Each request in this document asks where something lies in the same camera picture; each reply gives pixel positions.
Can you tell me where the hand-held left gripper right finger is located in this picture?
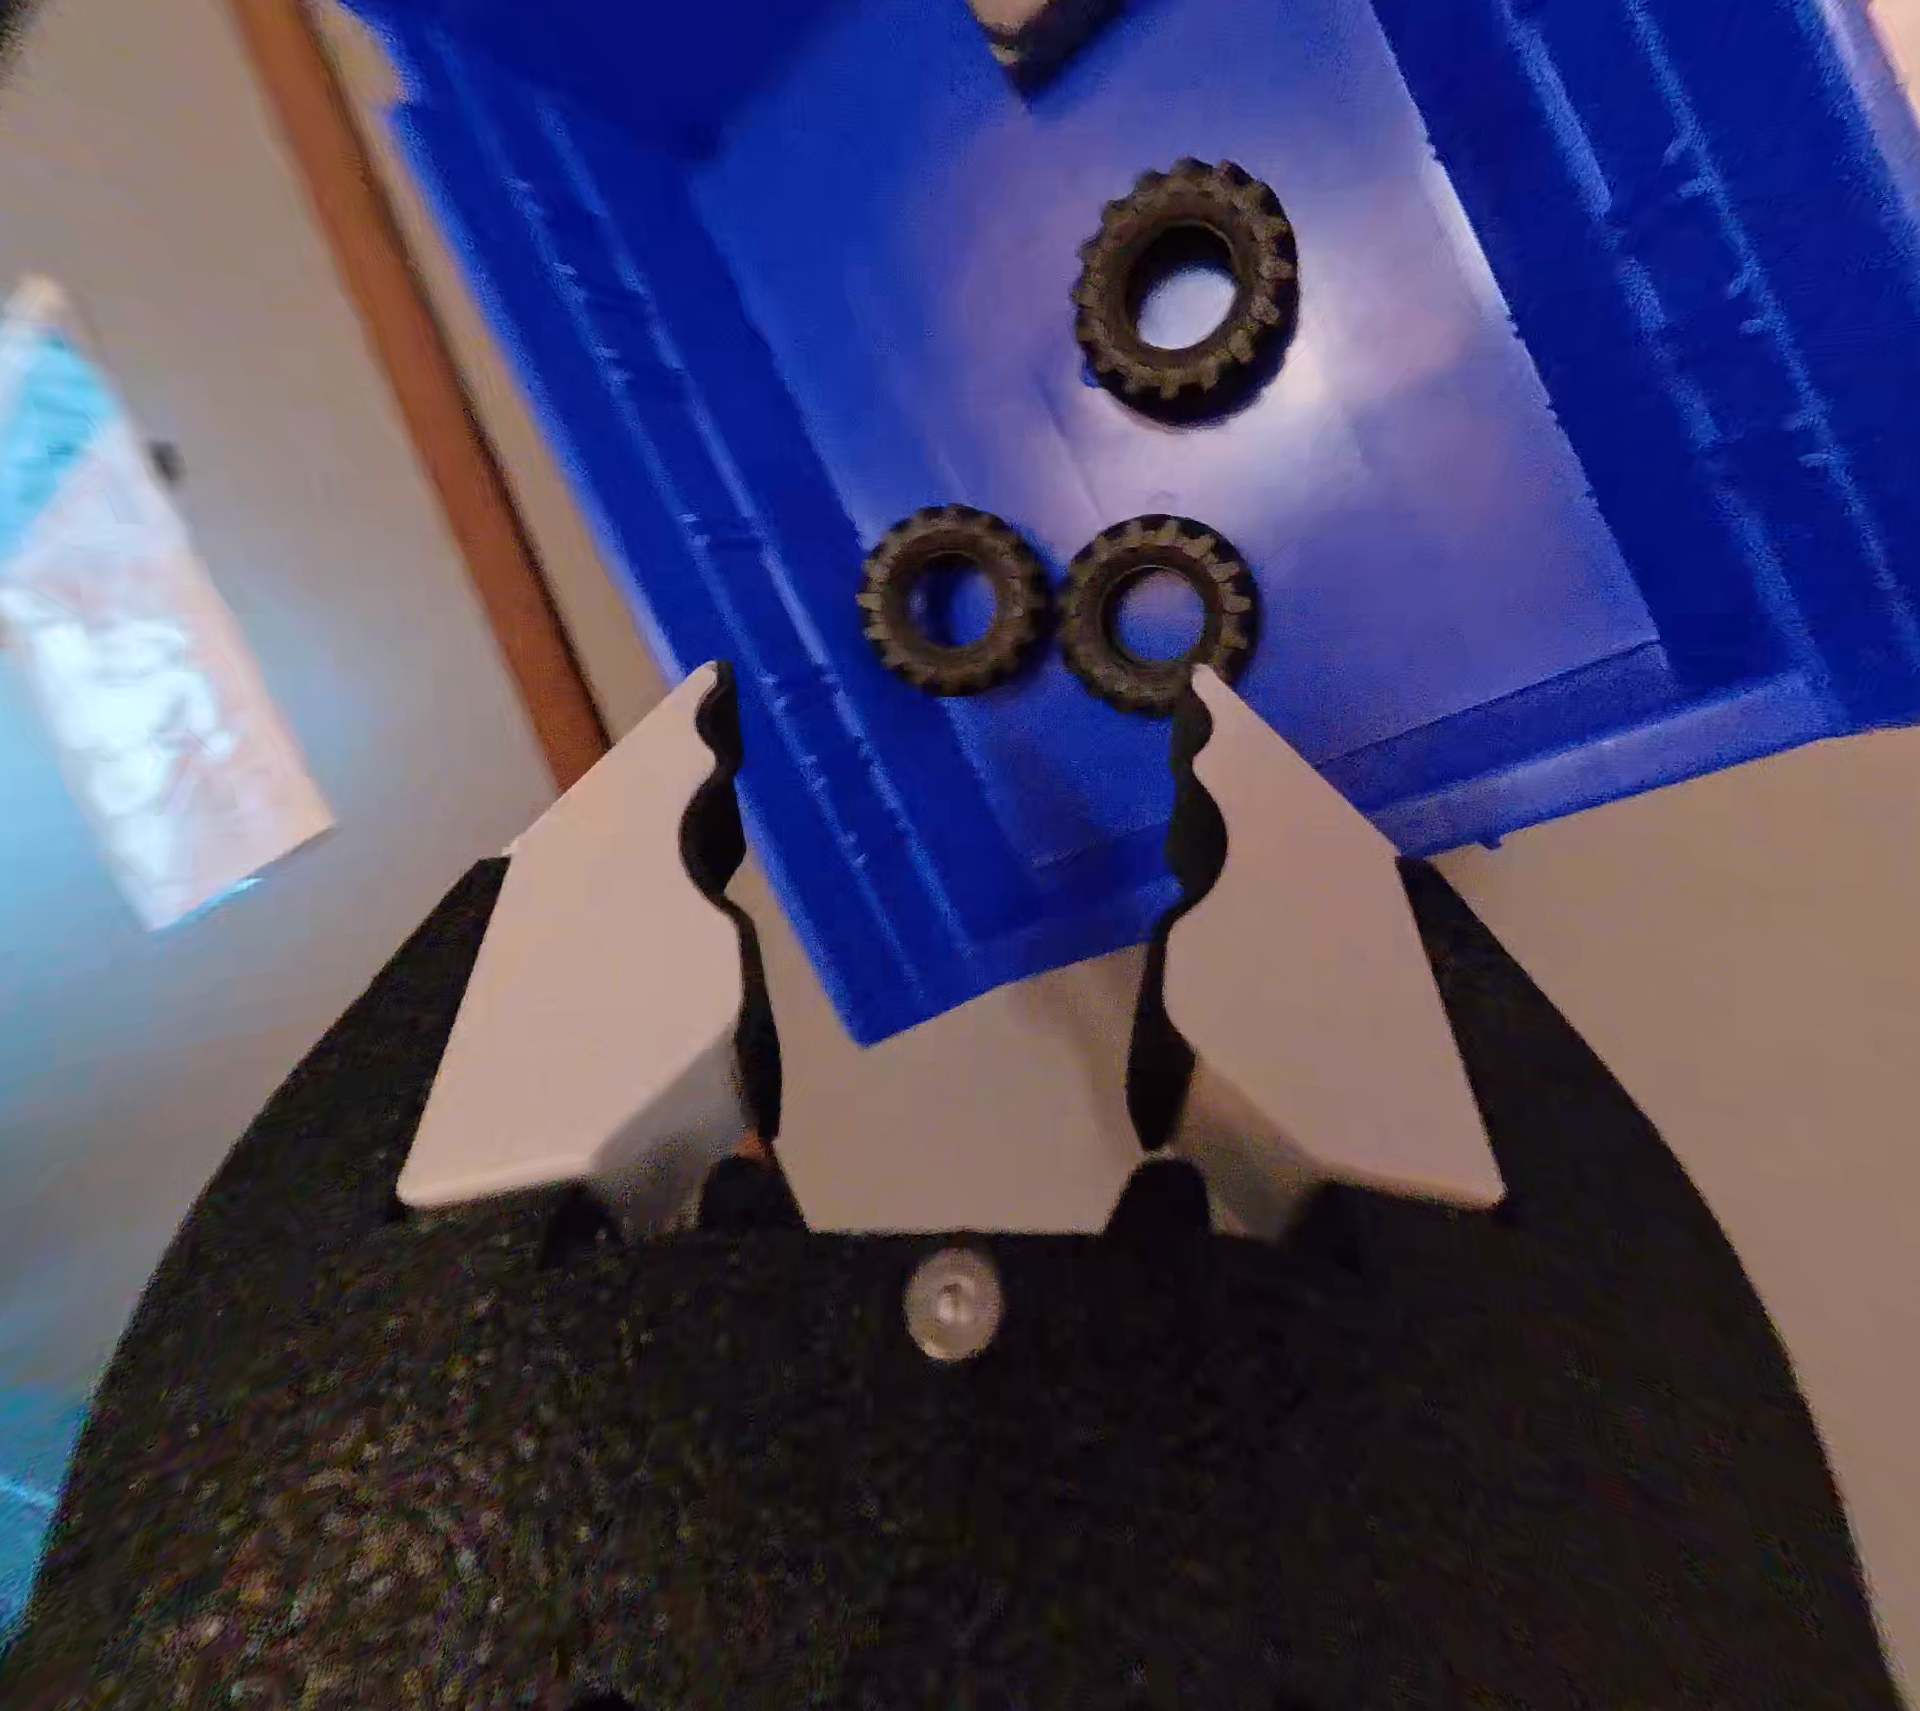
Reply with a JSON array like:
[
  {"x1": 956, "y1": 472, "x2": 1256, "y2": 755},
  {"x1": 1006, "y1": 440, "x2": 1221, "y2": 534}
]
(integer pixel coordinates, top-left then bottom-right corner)
[{"x1": 1125, "y1": 668, "x2": 1506, "y2": 1243}]

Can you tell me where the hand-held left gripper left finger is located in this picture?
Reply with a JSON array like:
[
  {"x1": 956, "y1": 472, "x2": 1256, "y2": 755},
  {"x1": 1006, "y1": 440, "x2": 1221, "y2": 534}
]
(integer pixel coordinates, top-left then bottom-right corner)
[{"x1": 397, "y1": 662, "x2": 786, "y2": 1243}]

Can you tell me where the small black toy tire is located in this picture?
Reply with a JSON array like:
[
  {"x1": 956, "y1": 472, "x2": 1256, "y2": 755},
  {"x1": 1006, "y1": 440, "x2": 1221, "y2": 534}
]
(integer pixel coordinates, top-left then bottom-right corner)
[
  {"x1": 1056, "y1": 514, "x2": 1259, "y2": 711},
  {"x1": 859, "y1": 505, "x2": 1052, "y2": 697}
]

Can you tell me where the brown wooden strip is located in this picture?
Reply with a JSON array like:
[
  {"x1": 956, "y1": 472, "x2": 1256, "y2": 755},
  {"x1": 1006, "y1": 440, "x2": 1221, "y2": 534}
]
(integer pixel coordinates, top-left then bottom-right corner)
[{"x1": 171, "y1": 0, "x2": 607, "y2": 790}]

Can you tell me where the large black toy tire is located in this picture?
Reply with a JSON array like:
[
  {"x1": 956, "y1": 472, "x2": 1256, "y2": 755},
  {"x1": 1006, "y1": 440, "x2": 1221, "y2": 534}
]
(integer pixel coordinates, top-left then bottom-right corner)
[{"x1": 1074, "y1": 158, "x2": 1300, "y2": 423}]

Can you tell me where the blue plastic bin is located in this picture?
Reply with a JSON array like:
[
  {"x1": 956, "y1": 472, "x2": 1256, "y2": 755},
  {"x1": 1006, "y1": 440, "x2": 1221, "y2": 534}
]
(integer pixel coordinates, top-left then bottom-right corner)
[{"x1": 315, "y1": 0, "x2": 1920, "y2": 1051}]

